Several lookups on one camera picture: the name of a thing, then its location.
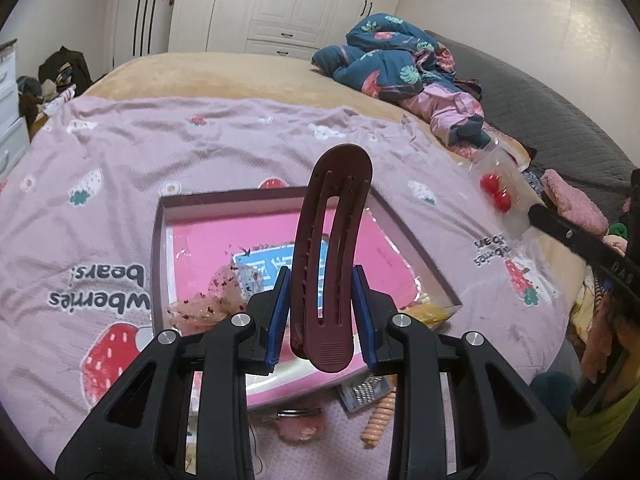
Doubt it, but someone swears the clear bag with red earrings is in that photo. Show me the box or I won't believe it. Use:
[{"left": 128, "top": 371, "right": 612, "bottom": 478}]
[{"left": 469, "top": 146, "right": 541, "bottom": 240}]

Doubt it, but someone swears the orange spiral hair tie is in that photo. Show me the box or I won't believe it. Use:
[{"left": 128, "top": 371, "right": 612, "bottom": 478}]
[{"left": 360, "top": 390, "right": 398, "bottom": 450}]

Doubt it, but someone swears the dark red hair clip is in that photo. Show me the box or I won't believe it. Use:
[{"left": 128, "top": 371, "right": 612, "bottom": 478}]
[{"left": 290, "top": 144, "right": 372, "bottom": 373}]

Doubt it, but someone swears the green sleeve right forearm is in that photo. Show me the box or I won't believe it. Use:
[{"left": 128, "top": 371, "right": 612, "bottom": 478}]
[{"left": 567, "top": 386, "right": 640, "bottom": 468}]

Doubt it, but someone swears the pink fluffy garment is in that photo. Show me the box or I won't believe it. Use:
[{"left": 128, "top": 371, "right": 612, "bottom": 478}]
[{"left": 541, "top": 169, "right": 608, "bottom": 238}]

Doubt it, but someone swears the grey quilted headboard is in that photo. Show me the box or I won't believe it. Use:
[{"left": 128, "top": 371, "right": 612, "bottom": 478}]
[{"left": 433, "top": 34, "right": 636, "bottom": 220}]

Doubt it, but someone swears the yellow item in clear bag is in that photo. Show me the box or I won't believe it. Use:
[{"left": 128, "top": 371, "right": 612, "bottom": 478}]
[{"left": 401, "top": 296, "right": 458, "bottom": 327}]

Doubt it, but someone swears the clear box of hairpins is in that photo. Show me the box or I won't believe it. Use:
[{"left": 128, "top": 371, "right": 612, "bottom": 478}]
[{"left": 337, "top": 374, "right": 395, "bottom": 414}]

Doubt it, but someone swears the spotted beige bow scrunchie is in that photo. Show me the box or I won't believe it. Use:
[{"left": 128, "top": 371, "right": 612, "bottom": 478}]
[{"left": 166, "top": 263, "right": 264, "bottom": 336}]

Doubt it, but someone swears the pink pyjama garment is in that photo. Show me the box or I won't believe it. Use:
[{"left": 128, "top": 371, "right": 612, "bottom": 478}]
[{"left": 399, "top": 82, "right": 491, "bottom": 148}]

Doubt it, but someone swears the dark shallow tray box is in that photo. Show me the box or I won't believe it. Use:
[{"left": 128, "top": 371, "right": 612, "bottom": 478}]
[{"left": 150, "top": 185, "right": 462, "bottom": 412}]

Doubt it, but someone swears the pink sheet with blue label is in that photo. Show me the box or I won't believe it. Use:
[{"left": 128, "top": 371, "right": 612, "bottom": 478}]
[{"left": 164, "top": 209, "right": 426, "bottom": 409}]

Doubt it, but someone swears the pink strawberry blanket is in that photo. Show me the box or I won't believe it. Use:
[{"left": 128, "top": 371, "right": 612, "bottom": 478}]
[{"left": 1, "top": 99, "right": 566, "bottom": 466}]

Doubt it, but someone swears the blue floral duvet pile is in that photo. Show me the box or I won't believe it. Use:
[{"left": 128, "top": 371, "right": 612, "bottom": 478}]
[{"left": 311, "top": 13, "right": 457, "bottom": 103}]

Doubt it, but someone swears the white drawer cabinet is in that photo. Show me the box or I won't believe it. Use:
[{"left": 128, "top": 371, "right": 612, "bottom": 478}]
[{"left": 0, "top": 39, "right": 29, "bottom": 181}]

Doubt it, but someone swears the white wardrobe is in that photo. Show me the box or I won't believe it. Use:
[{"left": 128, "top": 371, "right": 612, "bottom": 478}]
[{"left": 168, "top": 0, "right": 399, "bottom": 60}]

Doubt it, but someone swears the pink fuzzy keychain pouch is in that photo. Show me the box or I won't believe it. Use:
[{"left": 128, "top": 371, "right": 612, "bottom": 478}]
[{"left": 273, "top": 406, "right": 326, "bottom": 443}]

